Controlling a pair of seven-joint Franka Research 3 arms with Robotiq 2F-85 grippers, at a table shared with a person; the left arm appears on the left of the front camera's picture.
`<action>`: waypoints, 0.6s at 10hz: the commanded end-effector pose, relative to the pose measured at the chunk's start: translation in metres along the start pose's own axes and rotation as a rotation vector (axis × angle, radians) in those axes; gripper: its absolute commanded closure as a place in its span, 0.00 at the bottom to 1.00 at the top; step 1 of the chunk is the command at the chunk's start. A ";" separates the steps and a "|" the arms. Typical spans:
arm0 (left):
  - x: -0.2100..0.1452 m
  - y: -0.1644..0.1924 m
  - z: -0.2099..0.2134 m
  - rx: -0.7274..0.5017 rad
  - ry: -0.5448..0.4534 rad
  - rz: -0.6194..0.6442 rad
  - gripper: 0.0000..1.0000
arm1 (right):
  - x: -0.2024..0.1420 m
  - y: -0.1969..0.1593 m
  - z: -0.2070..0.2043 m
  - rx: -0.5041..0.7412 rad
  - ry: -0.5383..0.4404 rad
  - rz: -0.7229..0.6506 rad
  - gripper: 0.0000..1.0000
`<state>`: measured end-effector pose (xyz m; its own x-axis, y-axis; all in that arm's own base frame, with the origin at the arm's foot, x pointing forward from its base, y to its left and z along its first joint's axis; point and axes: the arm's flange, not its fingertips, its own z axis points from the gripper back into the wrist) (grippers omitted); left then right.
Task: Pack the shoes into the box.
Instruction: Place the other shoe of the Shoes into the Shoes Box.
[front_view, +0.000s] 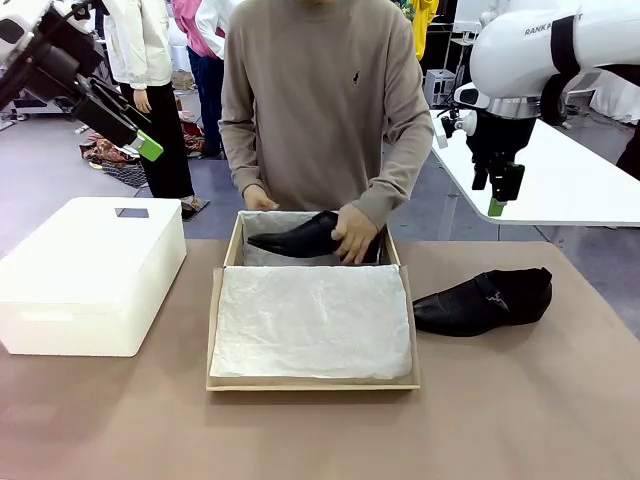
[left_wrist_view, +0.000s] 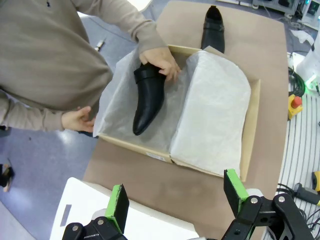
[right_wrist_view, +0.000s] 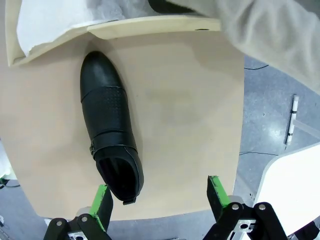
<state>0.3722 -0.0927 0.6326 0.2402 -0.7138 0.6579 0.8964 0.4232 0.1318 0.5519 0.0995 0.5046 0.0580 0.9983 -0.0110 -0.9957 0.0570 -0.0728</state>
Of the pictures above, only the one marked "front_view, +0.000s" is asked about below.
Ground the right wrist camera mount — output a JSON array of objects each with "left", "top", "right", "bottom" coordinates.
[{"left": 439, "top": 107, "right": 479, "bottom": 142}]

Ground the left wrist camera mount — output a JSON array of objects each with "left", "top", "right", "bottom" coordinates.
[{"left": 49, "top": 0, "right": 99, "bottom": 36}]

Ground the small white crate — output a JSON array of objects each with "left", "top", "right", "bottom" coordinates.
[{"left": 423, "top": 68, "right": 457, "bottom": 109}]

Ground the white tissue paper sheet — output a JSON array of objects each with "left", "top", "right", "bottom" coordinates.
[{"left": 209, "top": 209, "right": 414, "bottom": 380}]

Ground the brown cardboard shoe box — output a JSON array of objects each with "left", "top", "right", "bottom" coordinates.
[{"left": 205, "top": 209, "right": 421, "bottom": 392}]

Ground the white foam box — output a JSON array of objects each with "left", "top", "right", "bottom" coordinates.
[{"left": 0, "top": 196, "right": 187, "bottom": 358}]

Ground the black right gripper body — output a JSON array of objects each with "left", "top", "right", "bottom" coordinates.
[{"left": 465, "top": 112, "right": 536, "bottom": 165}]

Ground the person's right hand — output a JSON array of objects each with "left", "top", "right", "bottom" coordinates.
[{"left": 243, "top": 185, "right": 280, "bottom": 211}]

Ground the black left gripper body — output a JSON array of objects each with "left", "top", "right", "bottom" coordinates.
[{"left": 22, "top": 9, "right": 104, "bottom": 109}]

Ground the black buckled leather shoe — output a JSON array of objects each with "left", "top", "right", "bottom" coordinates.
[{"left": 412, "top": 267, "right": 554, "bottom": 337}]

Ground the person's left hand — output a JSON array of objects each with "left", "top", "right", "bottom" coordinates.
[{"left": 330, "top": 203, "right": 380, "bottom": 265}]

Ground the white background table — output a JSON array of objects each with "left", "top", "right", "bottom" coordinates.
[{"left": 429, "top": 109, "right": 640, "bottom": 227}]

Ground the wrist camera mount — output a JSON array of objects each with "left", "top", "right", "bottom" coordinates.
[
  {"left": 439, "top": 107, "right": 479, "bottom": 142},
  {"left": 49, "top": 0, "right": 99, "bottom": 36}
]

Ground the person's left forearm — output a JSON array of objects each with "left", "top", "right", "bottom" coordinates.
[{"left": 349, "top": 119, "right": 435, "bottom": 229}]

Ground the person's right forearm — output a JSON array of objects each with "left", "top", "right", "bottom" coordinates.
[{"left": 219, "top": 119, "right": 265, "bottom": 197}]

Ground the bystander in white shirt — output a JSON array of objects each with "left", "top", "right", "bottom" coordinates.
[{"left": 194, "top": 0, "right": 234, "bottom": 61}]

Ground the patterned red cloth pile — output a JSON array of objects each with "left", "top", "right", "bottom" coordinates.
[{"left": 178, "top": 110, "right": 206, "bottom": 154}]

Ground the person's beige sweater torso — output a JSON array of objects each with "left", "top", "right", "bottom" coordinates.
[{"left": 218, "top": 0, "right": 435, "bottom": 229}]

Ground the bystander in yellow top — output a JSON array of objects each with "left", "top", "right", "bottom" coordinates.
[{"left": 412, "top": 0, "right": 440, "bottom": 61}]

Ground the bystander in white jacket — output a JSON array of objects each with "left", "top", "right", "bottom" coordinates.
[{"left": 102, "top": 0, "right": 197, "bottom": 221}]

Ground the bystander in pink top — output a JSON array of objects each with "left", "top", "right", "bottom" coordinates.
[{"left": 172, "top": 0, "right": 226, "bottom": 159}]

